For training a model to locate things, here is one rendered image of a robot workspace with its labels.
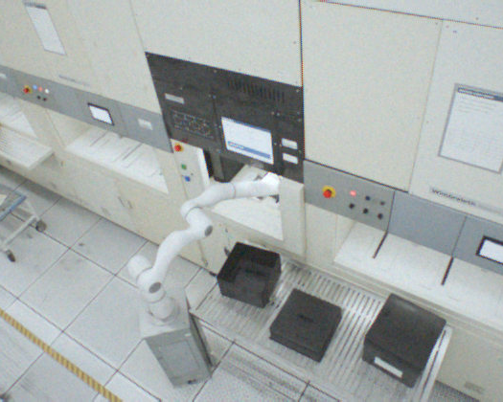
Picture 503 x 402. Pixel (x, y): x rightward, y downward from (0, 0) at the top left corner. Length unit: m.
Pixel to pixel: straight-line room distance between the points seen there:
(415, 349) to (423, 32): 1.34
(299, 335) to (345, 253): 0.57
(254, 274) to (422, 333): 1.00
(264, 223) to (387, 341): 1.05
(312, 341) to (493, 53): 1.51
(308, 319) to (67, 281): 2.32
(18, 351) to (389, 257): 2.79
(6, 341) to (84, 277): 0.76
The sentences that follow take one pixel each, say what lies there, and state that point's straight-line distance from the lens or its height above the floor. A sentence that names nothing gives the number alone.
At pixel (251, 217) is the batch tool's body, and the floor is 0.87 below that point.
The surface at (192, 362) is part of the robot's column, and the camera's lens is 2.94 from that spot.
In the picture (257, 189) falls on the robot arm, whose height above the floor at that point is 1.29.
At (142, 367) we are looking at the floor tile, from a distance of 3.38.
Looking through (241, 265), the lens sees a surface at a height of 0.77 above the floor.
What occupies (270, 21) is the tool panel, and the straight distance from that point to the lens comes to 1.79.
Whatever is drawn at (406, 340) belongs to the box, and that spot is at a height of 1.01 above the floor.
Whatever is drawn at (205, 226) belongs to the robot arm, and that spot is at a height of 1.31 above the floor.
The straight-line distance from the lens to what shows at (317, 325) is 2.35.
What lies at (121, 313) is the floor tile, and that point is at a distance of 3.66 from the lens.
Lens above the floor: 2.94
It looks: 46 degrees down
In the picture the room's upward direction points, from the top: 9 degrees counter-clockwise
